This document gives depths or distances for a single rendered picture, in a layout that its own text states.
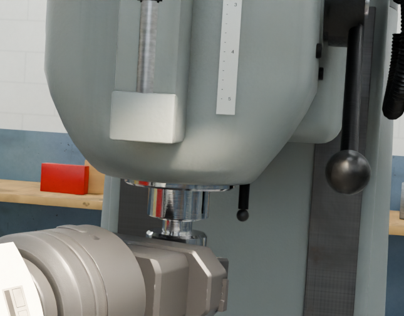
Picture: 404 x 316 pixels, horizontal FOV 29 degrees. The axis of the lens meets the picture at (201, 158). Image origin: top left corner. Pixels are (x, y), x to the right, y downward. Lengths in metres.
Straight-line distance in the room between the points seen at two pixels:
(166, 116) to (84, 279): 0.11
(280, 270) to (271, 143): 0.46
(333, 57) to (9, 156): 4.60
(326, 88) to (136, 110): 0.26
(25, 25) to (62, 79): 4.68
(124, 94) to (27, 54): 4.73
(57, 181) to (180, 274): 3.98
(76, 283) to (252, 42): 0.19
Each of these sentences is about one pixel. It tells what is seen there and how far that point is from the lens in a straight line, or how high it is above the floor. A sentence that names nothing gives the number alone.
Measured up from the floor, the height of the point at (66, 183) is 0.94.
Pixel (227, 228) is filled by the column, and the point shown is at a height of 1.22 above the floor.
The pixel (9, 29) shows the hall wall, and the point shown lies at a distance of 5.27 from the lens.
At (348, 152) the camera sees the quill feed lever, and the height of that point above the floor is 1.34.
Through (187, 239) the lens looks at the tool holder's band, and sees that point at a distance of 0.59.
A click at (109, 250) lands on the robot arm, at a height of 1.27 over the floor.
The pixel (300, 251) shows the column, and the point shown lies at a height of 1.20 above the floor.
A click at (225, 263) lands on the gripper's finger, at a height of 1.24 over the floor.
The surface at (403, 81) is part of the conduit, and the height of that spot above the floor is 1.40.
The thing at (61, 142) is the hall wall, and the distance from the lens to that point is 5.09.
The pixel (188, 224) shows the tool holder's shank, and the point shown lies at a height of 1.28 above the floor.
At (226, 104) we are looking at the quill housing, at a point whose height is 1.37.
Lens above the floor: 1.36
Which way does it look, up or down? 3 degrees down
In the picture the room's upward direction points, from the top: 4 degrees clockwise
